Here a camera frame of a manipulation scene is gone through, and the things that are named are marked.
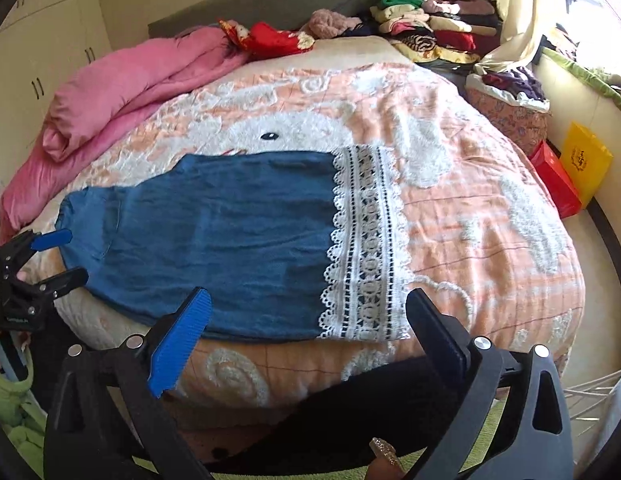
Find blue denim lace-trimmed pants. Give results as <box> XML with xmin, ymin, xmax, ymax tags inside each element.
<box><xmin>56</xmin><ymin>145</ymin><xmax>411</xmax><ymax>342</ymax></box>

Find green fleece sleeve forearm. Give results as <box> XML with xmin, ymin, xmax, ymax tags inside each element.
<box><xmin>0</xmin><ymin>350</ymin><xmax>47</xmax><ymax>479</ymax></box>

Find pink folded quilt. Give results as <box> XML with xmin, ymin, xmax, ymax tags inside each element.
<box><xmin>0</xmin><ymin>26</ymin><xmax>248</xmax><ymax>242</ymax></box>

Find red gift bag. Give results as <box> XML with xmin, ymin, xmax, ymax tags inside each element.
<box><xmin>530</xmin><ymin>141</ymin><xmax>582</xmax><ymax>219</ymax></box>

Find yellow paper bag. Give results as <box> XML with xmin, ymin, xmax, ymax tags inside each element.
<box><xmin>560</xmin><ymin>122</ymin><xmax>613</xmax><ymax>207</ymax></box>

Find red embroidered cloth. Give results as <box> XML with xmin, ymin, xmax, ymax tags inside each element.
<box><xmin>218</xmin><ymin>20</ymin><xmax>315</xmax><ymax>61</ymax></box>

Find floral storage box with clothes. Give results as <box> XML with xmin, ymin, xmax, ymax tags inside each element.
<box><xmin>465</xmin><ymin>74</ymin><xmax>550</xmax><ymax>156</ymax></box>

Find mauve fuzzy garment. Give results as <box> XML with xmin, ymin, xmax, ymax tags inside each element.
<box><xmin>301</xmin><ymin>9</ymin><xmax>361</xmax><ymax>39</ymax></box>

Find grey upholstered headboard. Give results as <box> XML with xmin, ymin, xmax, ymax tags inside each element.
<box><xmin>148</xmin><ymin>0</ymin><xmax>377</xmax><ymax>38</ymax></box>

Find stack of folded clothes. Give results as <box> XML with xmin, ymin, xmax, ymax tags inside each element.
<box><xmin>347</xmin><ymin>0</ymin><xmax>503</xmax><ymax>66</ymax></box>

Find cream curtain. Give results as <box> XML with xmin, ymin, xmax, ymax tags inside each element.
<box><xmin>475</xmin><ymin>0</ymin><xmax>565</xmax><ymax>75</ymax></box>

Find white wire rack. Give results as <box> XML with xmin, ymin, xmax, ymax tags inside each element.
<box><xmin>563</xmin><ymin>370</ymin><xmax>621</xmax><ymax>469</ymax></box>

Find cream wardrobe with handles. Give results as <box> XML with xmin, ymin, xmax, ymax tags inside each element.
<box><xmin>0</xmin><ymin>0</ymin><xmax>111</xmax><ymax>184</ymax></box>

